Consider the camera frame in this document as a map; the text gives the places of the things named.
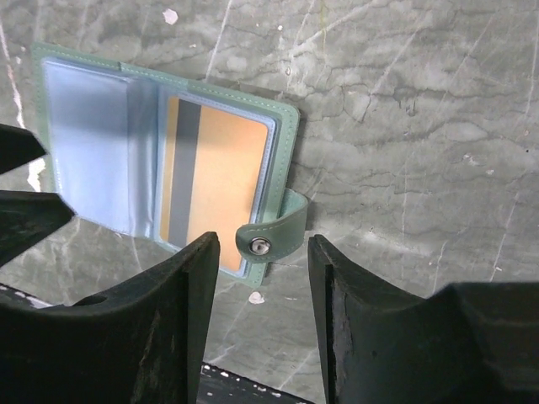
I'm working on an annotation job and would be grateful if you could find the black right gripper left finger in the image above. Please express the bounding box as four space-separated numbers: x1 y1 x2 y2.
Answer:
1 232 220 403

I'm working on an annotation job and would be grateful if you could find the gold credit card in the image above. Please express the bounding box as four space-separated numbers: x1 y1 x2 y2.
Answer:
159 97 271 275

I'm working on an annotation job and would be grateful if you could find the green card holder wallet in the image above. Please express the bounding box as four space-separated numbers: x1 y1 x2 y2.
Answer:
32 44 308 287

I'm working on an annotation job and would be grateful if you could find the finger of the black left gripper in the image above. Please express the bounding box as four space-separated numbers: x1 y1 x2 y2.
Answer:
1 190 75 266
0 124 46 174

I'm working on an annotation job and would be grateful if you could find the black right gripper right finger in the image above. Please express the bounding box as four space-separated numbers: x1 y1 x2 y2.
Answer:
308 235 538 403

